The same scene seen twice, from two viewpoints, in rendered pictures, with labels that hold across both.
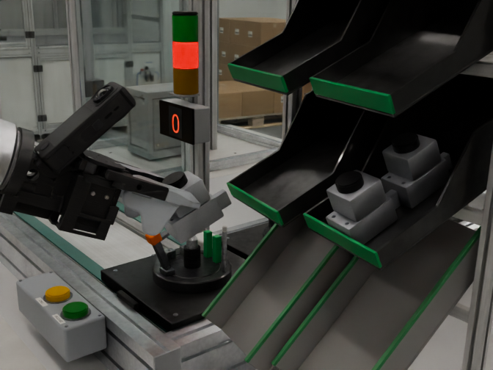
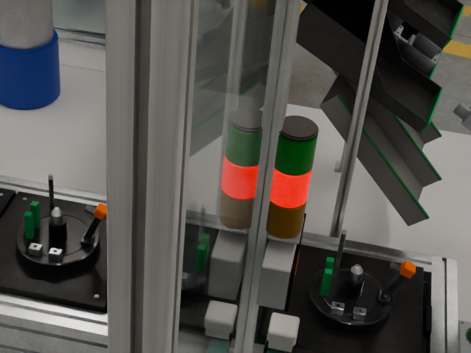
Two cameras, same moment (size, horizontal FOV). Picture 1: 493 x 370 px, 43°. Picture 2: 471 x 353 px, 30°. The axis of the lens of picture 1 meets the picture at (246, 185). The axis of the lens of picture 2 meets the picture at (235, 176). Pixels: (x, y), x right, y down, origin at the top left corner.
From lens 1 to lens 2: 2.08 m
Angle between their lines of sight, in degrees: 110
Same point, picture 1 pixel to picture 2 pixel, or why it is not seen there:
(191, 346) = (420, 256)
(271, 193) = (412, 105)
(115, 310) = (441, 326)
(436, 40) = not seen: outside the picture
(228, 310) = (406, 211)
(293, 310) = (411, 146)
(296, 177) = (392, 90)
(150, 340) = (446, 273)
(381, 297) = not seen: hidden behind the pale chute
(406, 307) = not seen: hidden behind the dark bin
